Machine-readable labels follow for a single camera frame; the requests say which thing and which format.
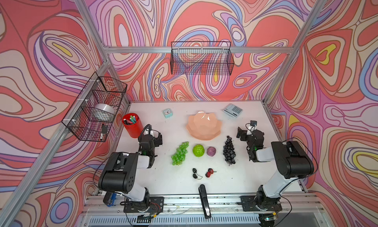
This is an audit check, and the dark purple grape bunch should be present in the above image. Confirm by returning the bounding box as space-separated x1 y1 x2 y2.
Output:
223 136 236 166

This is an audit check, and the green grape bunch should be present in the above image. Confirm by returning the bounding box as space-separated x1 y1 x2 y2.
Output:
171 141 189 166

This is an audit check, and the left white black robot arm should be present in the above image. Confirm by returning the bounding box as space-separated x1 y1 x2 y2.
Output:
98 124 162 212

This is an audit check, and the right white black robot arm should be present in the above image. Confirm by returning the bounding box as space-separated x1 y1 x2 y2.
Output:
236 125 315 212

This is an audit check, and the pink fruit bowl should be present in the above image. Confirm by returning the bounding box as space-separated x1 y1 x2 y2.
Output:
186 111 222 140

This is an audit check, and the red pen cup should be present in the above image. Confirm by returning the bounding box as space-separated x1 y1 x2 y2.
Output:
122 113 144 138

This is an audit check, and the teal small clock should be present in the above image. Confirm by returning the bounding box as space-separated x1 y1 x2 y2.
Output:
162 109 173 118

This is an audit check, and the grey calculator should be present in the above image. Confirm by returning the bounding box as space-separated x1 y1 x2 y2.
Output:
223 104 243 118

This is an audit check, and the white tape roll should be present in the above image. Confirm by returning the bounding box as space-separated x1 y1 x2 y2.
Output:
95 103 116 116

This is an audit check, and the red cherries pair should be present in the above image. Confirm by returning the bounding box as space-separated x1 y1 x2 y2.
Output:
205 168 216 178

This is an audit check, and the black cherries pair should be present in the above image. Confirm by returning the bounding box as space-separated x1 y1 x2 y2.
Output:
192 168 203 180

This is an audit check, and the blue stapler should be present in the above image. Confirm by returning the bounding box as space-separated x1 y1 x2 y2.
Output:
103 192 117 207

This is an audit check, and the black stapler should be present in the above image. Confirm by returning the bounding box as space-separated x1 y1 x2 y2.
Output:
198 184 212 219

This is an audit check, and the left black wire basket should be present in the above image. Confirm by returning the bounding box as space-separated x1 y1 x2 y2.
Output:
62 73 128 142

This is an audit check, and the black wire basket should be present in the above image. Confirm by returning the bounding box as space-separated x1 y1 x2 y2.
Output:
62 73 128 142
170 40 234 76

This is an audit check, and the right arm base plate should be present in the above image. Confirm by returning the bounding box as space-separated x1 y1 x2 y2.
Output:
237 196 282 212

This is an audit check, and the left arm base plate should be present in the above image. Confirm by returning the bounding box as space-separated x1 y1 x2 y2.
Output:
124 196 164 214

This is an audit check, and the back black wire basket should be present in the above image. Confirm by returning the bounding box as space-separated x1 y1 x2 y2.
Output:
170 40 234 76

